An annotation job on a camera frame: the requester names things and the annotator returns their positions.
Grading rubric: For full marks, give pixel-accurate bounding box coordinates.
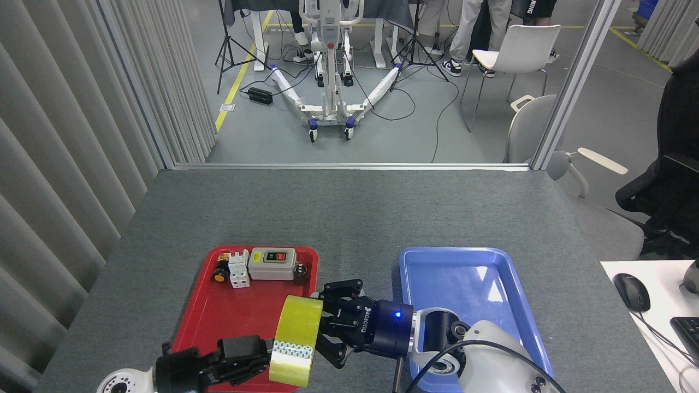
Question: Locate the black tripod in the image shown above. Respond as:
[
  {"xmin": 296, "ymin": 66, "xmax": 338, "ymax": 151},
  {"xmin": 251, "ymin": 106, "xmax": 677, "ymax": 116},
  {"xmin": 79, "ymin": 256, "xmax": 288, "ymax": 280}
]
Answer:
[
  {"xmin": 215, "ymin": 0, "xmax": 273, "ymax": 96},
  {"xmin": 389, "ymin": 0, "xmax": 450, "ymax": 93}
]

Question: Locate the white wheeled stand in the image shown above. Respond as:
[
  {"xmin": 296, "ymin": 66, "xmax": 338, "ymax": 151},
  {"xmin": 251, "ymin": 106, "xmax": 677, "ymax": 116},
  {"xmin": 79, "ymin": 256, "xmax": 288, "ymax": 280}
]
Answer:
[{"xmin": 270, "ymin": 0, "xmax": 404, "ymax": 144}]

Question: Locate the blue storage bin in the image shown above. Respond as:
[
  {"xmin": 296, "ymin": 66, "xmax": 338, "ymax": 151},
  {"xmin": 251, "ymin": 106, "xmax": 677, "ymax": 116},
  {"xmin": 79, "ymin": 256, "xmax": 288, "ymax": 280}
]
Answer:
[{"xmin": 633, "ymin": 0, "xmax": 659, "ymax": 29}]

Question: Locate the grey push button switch box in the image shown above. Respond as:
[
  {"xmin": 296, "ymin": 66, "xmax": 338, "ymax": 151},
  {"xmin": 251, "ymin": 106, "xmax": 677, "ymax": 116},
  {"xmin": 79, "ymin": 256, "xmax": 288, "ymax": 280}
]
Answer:
[{"xmin": 248, "ymin": 248, "xmax": 298, "ymax": 282}]

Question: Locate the grey rounded monitor base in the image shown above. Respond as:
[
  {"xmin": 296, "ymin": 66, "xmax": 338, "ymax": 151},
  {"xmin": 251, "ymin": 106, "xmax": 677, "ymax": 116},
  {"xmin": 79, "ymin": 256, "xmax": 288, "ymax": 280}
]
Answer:
[{"xmin": 679, "ymin": 259, "xmax": 699, "ymax": 293}]

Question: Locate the blue plastic tray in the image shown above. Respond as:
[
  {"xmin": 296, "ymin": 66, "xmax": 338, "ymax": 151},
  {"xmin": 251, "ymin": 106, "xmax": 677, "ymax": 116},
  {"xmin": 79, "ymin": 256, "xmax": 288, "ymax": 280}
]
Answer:
[{"xmin": 399, "ymin": 247, "xmax": 555, "ymax": 393}]

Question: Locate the black office chair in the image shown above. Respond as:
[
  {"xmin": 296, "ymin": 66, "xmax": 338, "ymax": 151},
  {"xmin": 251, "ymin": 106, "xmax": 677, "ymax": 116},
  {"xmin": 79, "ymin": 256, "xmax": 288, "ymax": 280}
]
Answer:
[{"xmin": 615, "ymin": 52, "xmax": 699, "ymax": 260}]

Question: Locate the looped black floor cable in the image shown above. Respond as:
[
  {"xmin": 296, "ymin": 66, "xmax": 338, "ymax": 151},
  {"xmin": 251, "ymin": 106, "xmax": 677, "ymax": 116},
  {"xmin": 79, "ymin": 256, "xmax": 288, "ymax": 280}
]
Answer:
[{"xmin": 349, "ymin": 86, "xmax": 417, "ymax": 122}]

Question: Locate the white plastic chair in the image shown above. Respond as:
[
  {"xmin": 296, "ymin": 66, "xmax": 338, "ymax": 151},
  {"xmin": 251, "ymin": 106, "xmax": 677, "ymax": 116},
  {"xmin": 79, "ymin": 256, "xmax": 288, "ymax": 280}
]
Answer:
[{"xmin": 460, "ymin": 24, "xmax": 562, "ymax": 134}]

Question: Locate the person in black shirt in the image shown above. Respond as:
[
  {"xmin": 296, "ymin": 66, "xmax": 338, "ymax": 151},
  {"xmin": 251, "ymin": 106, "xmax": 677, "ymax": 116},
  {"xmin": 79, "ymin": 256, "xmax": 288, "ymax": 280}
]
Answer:
[{"xmin": 511, "ymin": 0, "xmax": 557, "ymax": 29}]

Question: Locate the black mouse cable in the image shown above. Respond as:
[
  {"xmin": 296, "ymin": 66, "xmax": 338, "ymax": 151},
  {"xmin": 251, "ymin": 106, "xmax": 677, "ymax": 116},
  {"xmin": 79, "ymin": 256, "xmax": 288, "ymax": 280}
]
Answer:
[{"xmin": 633, "ymin": 310, "xmax": 699, "ymax": 367}]

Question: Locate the black computer mouse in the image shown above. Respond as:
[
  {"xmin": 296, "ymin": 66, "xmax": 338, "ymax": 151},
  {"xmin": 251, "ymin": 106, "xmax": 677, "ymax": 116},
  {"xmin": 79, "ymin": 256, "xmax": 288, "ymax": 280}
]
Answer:
[{"xmin": 613, "ymin": 273, "xmax": 651, "ymax": 314}]

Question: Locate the person with white shoe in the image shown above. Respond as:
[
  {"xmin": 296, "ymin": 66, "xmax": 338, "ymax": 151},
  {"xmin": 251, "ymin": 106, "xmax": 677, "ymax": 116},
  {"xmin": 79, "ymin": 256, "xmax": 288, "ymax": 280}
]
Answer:
[{"xmin": 291, "ymin": 10, "xmax": 311, "ymax": 46}]

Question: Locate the silver aluminium post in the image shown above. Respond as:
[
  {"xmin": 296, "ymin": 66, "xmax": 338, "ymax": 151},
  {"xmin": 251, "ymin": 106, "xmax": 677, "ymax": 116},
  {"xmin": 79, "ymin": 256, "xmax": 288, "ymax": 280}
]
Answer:
[{"xmin": 531, "ymin": 0, "xmax": 623, "ymax": 171}]

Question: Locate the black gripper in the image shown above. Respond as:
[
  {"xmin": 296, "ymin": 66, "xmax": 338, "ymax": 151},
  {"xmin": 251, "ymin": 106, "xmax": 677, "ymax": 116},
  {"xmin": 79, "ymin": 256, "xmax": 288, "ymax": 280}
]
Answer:
[
  {"xmin": 312, "ymin": 279, "xmax": 415, "ymax": 370},
  {"xmin": 155, "ymin": 335, "xmax": 274, "ymax": 393}
]

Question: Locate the white desk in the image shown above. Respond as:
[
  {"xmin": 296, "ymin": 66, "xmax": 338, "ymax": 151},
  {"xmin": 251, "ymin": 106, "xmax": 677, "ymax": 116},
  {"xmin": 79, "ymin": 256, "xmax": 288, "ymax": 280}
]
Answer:
[{"xmin": 600, "ymin": 260, "xmax": 699, "ymax": 393}]

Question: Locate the white circuit breaker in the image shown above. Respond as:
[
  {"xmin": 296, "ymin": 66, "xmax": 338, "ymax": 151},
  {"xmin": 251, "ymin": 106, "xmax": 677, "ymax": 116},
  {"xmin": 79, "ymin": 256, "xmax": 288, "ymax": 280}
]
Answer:
[{"xmin": 228, "ymin": 250, "xmax": 251, "ymax": 289}]

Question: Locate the black keyboard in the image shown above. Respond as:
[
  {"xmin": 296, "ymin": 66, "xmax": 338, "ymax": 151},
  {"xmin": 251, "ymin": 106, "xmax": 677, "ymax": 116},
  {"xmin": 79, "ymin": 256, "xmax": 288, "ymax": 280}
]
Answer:
[{"xmin": 670, "ymin": 317, "xmax": 699, "ymax": 364}]

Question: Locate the person in light trousers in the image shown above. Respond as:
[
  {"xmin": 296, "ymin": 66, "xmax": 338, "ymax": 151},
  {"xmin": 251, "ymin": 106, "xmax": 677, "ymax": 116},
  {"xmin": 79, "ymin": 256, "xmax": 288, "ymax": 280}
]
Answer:
[{"xmin": 418, "ymin": 0, "xmax": 449, "ymax": 58}]

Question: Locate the red plastic tray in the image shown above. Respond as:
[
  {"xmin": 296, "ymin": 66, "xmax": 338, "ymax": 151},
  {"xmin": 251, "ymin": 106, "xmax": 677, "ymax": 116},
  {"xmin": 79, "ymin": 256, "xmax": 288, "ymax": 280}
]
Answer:
[{"xmin": 170, "ymin": 246, "xmax": 319, "ymax": 393}]

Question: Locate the grey beige armchair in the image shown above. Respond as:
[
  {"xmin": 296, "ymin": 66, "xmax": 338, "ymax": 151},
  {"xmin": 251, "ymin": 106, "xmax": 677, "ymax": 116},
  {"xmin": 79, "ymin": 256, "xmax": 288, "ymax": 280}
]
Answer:
[{"xmin": 503, "ymin": 94, "xmax": 645, "ymax": 262}]

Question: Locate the person in grey trousers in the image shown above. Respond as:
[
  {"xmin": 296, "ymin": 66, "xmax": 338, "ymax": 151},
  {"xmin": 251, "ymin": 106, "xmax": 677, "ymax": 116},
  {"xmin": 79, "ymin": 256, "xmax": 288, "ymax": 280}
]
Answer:
[{"xmin": 441, "ymin": 0, "xmax": 515, "ymax": 78}]

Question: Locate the yellow tape roll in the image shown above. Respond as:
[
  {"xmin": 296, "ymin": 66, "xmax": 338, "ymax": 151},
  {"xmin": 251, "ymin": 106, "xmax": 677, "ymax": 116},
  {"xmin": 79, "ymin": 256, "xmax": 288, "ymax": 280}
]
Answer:
[{"xmin": 268, "ymin": 295, "xmax": 324, "ymax": 388}]

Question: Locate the long black floor cable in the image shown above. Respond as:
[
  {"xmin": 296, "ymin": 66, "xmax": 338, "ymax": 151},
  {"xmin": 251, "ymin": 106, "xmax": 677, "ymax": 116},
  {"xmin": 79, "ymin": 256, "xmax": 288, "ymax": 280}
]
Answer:
[{"xmin": 430, "ymin": 75, "xmax": 461, "ymax": 164}]

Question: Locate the silver aluminium rail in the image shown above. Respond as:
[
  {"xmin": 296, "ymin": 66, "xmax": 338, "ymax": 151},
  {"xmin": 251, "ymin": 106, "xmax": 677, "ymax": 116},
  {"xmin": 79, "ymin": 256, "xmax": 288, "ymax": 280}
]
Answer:
[{"xmin": 173, "ymin": 162, "xmax": 534, "ymax": 172}]

